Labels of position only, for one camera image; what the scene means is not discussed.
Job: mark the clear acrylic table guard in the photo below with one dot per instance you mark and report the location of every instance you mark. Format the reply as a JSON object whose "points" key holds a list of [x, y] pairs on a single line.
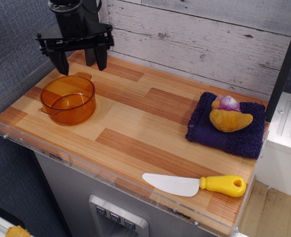
{"points": [[144, 101]]}

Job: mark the white toy sink unit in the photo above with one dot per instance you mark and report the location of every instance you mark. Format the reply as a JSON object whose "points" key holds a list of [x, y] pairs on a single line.
{"points": [[273, 168]]}

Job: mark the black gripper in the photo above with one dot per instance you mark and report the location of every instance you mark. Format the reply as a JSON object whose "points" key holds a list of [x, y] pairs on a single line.
{"points": [[77, 27]]}

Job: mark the orange transparent plastic pot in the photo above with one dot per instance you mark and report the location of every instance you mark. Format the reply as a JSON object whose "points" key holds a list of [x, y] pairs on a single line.
{"points": [[69, 100]]}

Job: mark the black right vertical post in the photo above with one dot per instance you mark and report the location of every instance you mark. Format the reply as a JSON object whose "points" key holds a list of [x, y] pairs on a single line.
{"points": [[279, 85]]}

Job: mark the grey toy fridge cabinet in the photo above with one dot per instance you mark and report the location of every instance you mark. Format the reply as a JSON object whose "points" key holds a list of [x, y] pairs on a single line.
{"points": [[72, 186]]}

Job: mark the yellow plush croissant toy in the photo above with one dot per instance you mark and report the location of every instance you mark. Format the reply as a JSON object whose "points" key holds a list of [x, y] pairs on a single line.
{"points": [[229, 121]]}

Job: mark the purple toy onion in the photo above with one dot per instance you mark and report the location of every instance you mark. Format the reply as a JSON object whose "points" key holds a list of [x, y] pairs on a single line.
{"points": [[227, 103]]}

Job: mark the silver dispenser button panel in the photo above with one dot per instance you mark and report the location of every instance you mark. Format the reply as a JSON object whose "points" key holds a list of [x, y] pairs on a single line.
{"points": [[114, 221]]}

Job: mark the yellow object bottom left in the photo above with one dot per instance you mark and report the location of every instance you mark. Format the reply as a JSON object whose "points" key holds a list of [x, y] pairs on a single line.
{"points": [[17, 231]]}

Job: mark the white knife yellow handle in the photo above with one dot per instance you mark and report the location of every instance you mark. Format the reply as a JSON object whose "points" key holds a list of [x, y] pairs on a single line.
{"points": [[231, 185]]}

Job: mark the purple terry cloth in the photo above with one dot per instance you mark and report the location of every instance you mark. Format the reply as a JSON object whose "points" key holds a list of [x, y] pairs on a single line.
{"points": [[246, 142]]}

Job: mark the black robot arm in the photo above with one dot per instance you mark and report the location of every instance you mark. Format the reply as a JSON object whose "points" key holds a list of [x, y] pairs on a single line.
{"points": [[89, 53]]}

